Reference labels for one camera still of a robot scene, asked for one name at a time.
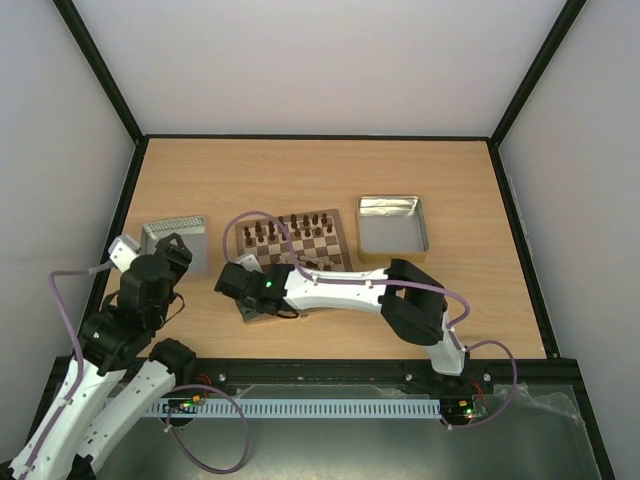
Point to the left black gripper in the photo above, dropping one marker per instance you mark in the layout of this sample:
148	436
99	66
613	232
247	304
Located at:
180	257

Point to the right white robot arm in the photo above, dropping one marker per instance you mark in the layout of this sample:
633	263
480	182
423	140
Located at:
411	302

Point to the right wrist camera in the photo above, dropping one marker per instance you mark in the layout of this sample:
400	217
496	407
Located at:
249	262

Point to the wooden chess board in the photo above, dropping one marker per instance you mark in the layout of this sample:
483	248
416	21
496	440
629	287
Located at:
268	256

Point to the pile of white pieces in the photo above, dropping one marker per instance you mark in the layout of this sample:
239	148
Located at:
317	263

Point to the silver metal tin lid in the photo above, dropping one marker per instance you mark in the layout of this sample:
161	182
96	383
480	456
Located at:
193	231

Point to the black mounting rail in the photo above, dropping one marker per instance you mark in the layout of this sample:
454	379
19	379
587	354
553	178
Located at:
411	376

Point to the light blue cable duct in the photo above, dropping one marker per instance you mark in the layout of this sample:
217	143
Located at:
301	409

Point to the yellow metal tin box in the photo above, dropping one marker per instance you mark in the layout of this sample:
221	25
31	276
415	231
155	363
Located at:
391	226

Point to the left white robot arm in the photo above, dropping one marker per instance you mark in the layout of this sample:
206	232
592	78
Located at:
82	426

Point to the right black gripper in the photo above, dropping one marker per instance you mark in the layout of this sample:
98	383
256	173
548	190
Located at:
227	282

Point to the dark chess pieces row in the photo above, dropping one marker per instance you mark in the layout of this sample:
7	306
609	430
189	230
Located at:
307	230

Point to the black enclosure frame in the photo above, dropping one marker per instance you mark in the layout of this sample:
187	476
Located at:
561	27

